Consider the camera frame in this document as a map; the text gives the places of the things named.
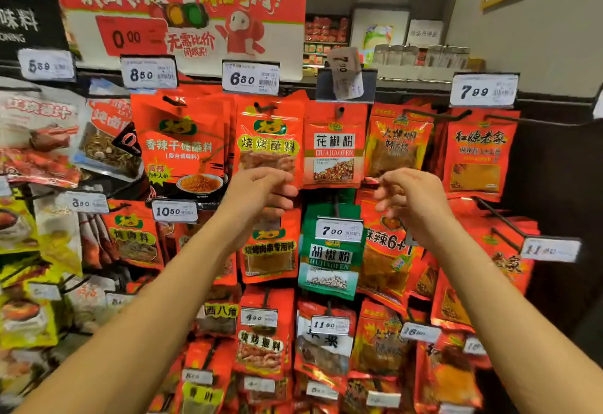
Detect person's left hand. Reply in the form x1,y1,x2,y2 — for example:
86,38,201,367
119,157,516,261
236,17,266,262
219,166,299,236

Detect person's right hand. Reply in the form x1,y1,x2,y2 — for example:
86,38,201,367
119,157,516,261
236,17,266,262
374,168,455,245

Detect red barbecue dip seasoning packet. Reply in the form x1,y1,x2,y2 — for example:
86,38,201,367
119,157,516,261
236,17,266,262
231,93,307,184

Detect person's right forearm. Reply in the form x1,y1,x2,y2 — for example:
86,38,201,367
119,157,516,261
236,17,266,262
424,230,603,414

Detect person's left forearm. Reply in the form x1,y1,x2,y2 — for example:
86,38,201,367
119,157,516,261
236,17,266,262
14,221,260,414

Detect distant shelf goods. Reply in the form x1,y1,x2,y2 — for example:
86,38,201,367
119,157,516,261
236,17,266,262
303,13,486,75

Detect rows of hanging red packets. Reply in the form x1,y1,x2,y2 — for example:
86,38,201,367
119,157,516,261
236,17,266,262
104,84,543,414

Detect green white-label packet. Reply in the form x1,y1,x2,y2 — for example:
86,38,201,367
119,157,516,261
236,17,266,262
298,204,364,302

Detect hanging display of seasoning packets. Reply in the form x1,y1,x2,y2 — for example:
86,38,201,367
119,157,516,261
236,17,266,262
0,46,603,414

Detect clear packet with red label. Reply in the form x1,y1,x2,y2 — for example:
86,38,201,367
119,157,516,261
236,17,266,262
73,79,143,182

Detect small white sign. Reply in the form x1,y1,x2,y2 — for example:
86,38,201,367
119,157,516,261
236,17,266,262
407,19,444,47

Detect white picture poster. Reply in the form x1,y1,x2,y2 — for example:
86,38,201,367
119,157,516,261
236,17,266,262
350,6,411,66

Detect pale white packet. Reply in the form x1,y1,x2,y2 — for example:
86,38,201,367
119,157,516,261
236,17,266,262
33,192,84,273

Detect red white promotion sign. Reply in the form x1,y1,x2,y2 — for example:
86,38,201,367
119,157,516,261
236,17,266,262
52,0,307,80

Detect white red-print sauce packet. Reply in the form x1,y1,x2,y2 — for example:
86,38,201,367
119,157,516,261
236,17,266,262
0,89,86,188

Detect assorted green brown packets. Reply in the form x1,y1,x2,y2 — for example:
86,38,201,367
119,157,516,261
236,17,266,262
0,183,133,401

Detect black category sign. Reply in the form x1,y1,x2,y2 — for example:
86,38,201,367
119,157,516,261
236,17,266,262
0,0,69,62

